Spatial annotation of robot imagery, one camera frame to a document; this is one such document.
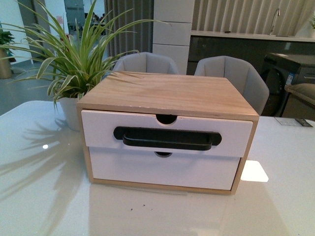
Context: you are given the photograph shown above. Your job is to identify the black drawer handle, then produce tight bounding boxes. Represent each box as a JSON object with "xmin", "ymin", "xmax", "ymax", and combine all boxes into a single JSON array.
[{"xmin": 113, "ymin": 126, "xmax": 222, "ymax": 151}]

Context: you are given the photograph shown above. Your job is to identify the white drawer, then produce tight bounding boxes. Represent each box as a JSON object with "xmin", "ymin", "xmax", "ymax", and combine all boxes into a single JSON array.
[
  {"xmin": 81, "ymin": 110, "xmax": 253, "ymax": 157},
  {"xmin": 89, "ymin": 147, "xmax": 240, "ymax": 190}
]

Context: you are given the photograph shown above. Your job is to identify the wooden two-drawer cabinet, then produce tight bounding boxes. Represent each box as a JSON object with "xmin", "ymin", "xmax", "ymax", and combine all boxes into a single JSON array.
[{"xmin": 77, "ymin": 72, "xmax": 259, "ymax": 194}]

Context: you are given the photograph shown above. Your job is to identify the left grey chair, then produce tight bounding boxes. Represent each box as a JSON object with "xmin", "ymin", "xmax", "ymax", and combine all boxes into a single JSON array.
[{"xmin": 113, "ymin": 52, "xmax": 179, "ymax": 75}]

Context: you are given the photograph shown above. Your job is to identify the grey chair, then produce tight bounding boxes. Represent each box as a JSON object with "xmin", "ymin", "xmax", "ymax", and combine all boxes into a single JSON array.
[
  {"xmin": 113, "ymin": 52, "xmax": 179, "ymax": 75},
  {"xmin": 194, "ymin": 56, "xmax": 269, "ymax": 115}
]

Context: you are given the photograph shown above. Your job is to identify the white plant pot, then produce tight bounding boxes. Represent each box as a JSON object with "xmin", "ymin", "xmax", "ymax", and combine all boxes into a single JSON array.
[{"xmin": 59, "ymin": 97, "xmax": 80, "ymax": 131}]

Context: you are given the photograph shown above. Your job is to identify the right grey chair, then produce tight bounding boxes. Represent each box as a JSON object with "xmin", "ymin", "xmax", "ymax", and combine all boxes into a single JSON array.
[{"xmin": 194, "ymin": 56, "xmax": 269, "ymax": 115}]

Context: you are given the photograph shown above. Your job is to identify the white pillar cabinet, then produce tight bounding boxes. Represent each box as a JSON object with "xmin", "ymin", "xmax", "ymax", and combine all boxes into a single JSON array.
[{"xmin": 152, "ymin": 0, "xmax": 194, "ymax": 75}]

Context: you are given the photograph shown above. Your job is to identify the green spider plant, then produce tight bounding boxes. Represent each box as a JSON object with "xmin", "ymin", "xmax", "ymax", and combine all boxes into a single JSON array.
[{"xmin": 0, "ymin": 1, "xmax": 155, "ymax": 103}]

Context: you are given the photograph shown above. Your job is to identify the grey kitchen counter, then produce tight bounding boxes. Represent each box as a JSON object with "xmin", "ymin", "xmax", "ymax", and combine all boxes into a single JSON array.
[{"xmin": 187, "ymin": 30, "xmax": 315, "ymax": 75}]

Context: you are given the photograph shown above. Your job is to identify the dark washing machine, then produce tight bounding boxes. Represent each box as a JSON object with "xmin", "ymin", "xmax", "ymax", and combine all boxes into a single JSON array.
[{"xmin": 260, "ymin": 53, "xmax": 315, "ymax": 117}]

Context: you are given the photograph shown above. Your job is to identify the beige cushion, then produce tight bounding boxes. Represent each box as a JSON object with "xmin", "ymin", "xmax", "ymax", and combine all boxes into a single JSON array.
[{"xmin": 285, "ymin": 83, "xmax": 315, "ymax": 103}]

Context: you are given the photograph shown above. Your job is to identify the silver faucet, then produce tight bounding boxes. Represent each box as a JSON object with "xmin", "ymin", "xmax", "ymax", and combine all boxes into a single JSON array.
[{"xmin": 269, "ymin": 8, "xmax": 281, "ymax": 35}]

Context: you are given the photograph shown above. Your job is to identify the gold planter pot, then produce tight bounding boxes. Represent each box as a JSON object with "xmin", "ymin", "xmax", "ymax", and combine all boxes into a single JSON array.
[{"xmin": 0, "ymin": 49, "xmax": 12, "ymax": 79}]

